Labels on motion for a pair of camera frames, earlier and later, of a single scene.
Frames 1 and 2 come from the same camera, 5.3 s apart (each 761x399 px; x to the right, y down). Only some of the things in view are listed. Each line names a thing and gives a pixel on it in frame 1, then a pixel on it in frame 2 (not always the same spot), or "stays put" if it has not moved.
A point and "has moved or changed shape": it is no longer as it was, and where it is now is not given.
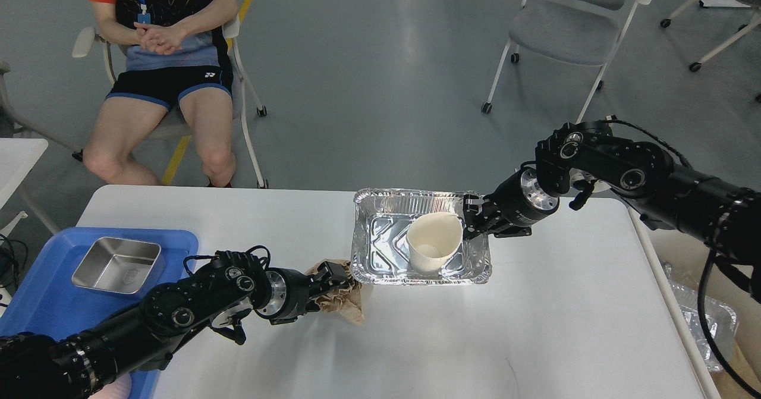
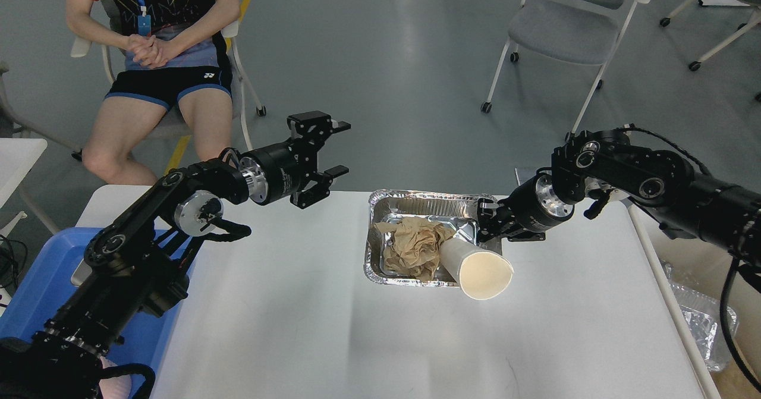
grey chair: [575, 16] stays put
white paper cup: [432, 238] → [481, 273]
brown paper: [346, 299] → [414, 247]
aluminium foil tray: [380, 251] has moved or changed shape
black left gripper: [291, 290] → [273, 170]
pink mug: [120, 389] stays put
